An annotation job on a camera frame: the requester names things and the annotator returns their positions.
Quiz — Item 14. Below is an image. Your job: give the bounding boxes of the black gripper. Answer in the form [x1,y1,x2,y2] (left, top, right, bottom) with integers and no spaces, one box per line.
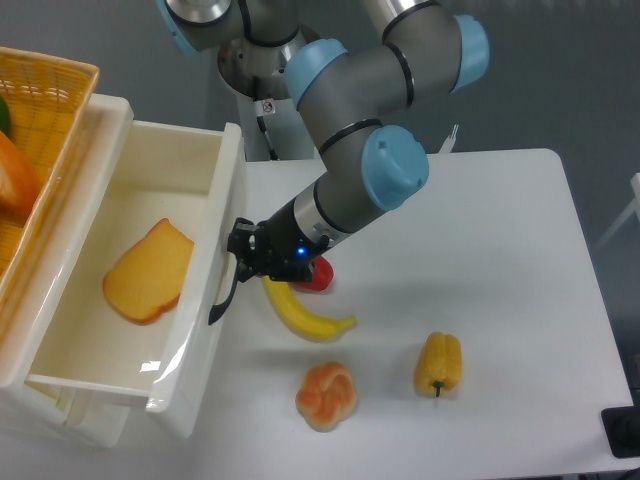
[227,209,330,283]

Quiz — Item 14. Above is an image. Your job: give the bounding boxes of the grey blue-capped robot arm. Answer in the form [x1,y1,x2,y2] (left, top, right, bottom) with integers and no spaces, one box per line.
[158,1,490,282]

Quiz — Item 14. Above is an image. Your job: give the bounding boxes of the white drawer cabinet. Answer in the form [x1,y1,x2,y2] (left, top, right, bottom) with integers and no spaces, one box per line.
[1,94,133,447]

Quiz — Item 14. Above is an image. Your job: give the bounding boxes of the yellow toy banana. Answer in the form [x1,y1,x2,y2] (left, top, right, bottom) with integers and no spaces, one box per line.
[263,278,356,342]

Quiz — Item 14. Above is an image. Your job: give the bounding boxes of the red toy bell pepper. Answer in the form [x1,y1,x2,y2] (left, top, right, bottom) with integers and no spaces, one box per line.
[293,256,334,292]

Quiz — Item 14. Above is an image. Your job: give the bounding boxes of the toast slice toy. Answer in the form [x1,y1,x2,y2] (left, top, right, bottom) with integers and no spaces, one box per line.
[102,218,194,325]

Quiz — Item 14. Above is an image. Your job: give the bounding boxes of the knotted bread roll toy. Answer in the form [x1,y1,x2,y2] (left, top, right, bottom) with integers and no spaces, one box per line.
[295,361,358,432]

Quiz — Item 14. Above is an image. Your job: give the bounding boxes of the yellow toy bell pepper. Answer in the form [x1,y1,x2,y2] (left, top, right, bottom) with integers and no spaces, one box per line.
[413,332,463,397]

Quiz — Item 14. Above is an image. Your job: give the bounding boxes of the orange toy in basket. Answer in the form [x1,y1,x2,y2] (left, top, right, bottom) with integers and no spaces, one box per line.
[1,132,42,220]

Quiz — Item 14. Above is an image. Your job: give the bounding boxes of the yellow woven basket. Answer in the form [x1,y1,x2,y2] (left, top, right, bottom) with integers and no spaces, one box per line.
[1,47,100,308]

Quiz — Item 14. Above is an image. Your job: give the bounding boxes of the green toy in basket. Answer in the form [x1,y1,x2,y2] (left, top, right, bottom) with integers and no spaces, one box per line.
[0,97,12,137]

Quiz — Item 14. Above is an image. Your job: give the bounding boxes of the black device at table edge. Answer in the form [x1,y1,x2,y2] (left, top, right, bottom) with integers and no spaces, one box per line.
[601,406,639,459]

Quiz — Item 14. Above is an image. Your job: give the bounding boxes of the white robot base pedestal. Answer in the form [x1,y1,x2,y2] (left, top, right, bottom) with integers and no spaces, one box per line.
[217,29,321,162]

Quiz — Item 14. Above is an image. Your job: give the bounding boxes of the white bracket behind table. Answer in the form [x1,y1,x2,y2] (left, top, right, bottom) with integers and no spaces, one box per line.
[439,124,459,154]

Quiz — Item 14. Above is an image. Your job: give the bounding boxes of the white frame at right edge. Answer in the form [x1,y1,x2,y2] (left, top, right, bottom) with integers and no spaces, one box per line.
[594,173,639,250]

